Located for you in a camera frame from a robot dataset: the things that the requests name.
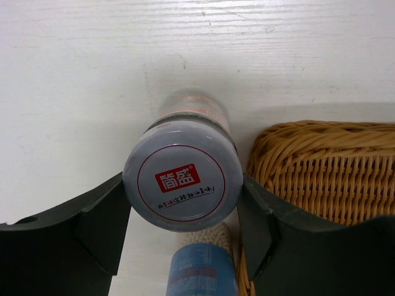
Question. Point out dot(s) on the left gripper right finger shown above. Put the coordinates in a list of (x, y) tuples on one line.
[(289, 251)]

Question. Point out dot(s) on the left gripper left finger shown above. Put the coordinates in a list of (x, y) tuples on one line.
[(71, 249)]

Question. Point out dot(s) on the white-lid spice jar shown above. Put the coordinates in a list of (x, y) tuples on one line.
[(184, 174)]

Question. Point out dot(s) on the left silver-cap pepper shaker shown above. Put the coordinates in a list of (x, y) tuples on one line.
[(203, 264)]

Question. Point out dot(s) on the brown wicker divided basket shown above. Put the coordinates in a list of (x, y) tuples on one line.
[(339, 171)]

